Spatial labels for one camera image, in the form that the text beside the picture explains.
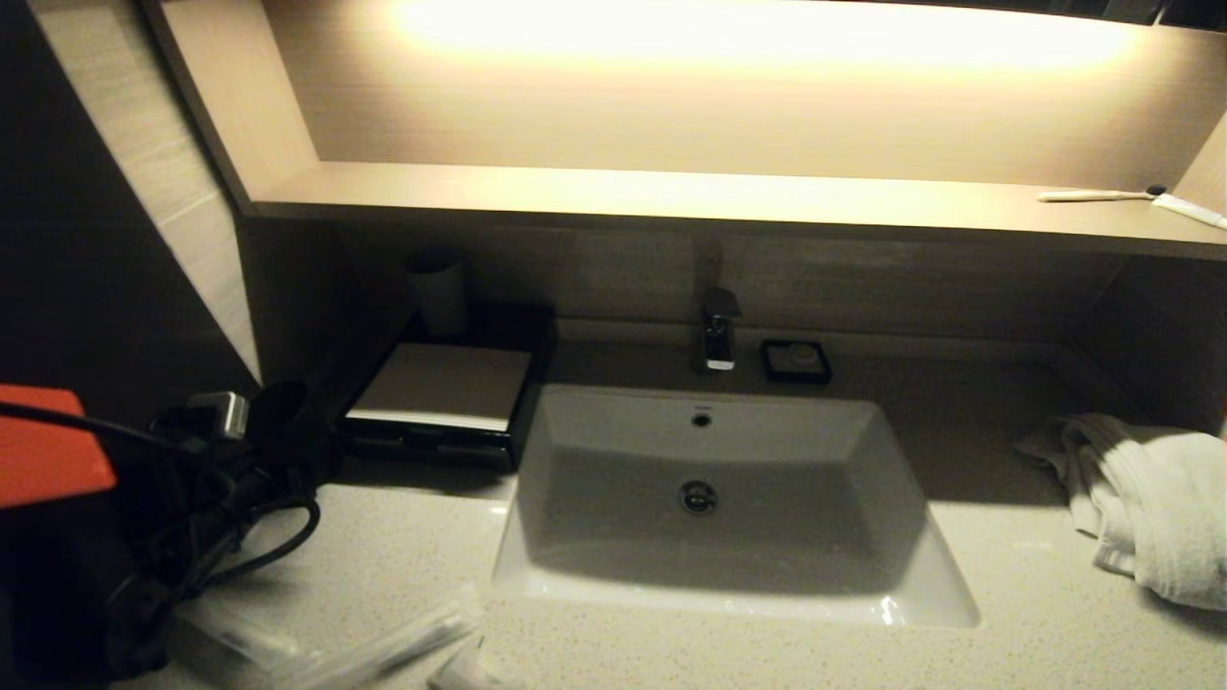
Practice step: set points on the chrome sink drain plug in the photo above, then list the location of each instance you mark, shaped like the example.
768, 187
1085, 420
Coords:
699, 497

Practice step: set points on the white toothbrush black head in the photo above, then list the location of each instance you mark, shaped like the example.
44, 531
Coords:
1093, 195

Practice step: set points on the pale grey cup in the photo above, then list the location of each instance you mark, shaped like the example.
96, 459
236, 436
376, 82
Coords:
438, 292

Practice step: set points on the black soap dish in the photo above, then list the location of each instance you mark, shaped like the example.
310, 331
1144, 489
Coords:
796, 362

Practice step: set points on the long plain white packet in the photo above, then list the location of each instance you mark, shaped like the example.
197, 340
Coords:
393, 644

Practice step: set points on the packaged toothbrush with green label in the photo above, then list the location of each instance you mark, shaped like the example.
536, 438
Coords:
249, 642

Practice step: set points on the wooden wall shelf niche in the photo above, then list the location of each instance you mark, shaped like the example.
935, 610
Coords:
671, 196

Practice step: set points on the warm LED light strip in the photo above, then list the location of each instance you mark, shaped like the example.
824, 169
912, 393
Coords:
767, 34

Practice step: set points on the dark brown cup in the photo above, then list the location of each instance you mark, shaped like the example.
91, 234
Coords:
286, 426

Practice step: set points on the white ceramic sink basin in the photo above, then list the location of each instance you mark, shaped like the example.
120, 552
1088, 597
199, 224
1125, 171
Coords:
729, 517

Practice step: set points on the white toothpaste tube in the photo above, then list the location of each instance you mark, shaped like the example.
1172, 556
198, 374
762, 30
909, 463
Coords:
1189, 211

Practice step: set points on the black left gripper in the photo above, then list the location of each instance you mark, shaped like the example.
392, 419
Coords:
206, 474

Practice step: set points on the puffy white pouch packet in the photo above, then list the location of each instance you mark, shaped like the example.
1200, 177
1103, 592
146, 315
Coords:
465, 671

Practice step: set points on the black drawer box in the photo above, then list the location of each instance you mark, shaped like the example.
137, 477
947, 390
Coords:
441, 393

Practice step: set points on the white terry towel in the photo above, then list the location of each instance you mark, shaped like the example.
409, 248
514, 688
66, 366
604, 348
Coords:
1160, 508

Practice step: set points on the chrome faucet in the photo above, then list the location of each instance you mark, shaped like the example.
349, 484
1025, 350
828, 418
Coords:
717, 335

